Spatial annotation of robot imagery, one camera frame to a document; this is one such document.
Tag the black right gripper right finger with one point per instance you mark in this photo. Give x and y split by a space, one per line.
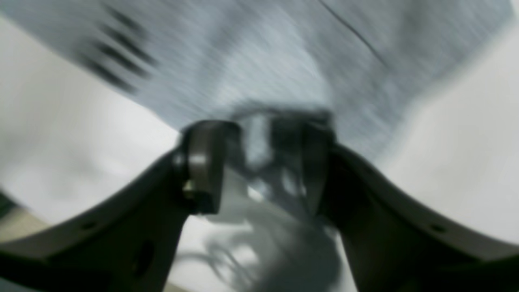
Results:
392 242

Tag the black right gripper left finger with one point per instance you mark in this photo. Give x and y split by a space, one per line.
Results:
128 242

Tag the grey t-shirt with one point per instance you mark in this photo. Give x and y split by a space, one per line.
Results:
357 64

